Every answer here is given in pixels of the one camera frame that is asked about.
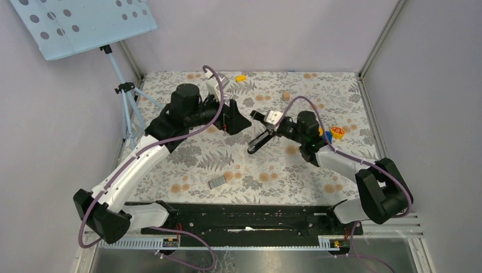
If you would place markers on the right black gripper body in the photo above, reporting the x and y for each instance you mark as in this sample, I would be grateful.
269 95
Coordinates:
289 130

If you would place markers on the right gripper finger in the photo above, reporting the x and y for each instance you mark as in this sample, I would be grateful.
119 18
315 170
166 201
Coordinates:
255 115
269 133

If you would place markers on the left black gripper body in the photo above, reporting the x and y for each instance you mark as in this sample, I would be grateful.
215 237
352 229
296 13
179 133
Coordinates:
226 122

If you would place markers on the black stapler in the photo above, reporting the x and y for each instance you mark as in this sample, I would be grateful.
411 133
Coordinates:
257 143

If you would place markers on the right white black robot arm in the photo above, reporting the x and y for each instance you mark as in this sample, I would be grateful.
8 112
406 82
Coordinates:
383 193

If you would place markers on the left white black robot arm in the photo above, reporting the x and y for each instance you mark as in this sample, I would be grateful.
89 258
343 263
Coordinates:
104 209

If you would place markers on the floral patterned table mat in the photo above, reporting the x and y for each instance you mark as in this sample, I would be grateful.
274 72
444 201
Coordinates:
277 173

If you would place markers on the small wooden cube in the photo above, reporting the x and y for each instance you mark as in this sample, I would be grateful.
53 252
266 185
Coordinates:
285 96

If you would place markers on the yellow toy brick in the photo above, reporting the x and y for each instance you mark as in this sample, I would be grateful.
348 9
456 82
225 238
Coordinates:
240 78

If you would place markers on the blue yellow toy car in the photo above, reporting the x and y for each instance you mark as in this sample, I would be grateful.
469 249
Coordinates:
327 135

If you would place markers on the yellow butterfly toy block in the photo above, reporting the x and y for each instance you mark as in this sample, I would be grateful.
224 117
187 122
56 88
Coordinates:
337 132

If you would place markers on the grey staple strip block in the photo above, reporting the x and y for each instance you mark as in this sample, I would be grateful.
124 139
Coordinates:
217 182

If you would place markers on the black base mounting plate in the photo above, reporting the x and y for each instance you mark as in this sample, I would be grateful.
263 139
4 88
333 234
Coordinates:
241 225

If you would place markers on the blue perforated music stand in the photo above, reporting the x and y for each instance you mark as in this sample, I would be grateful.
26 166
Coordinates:
65 28

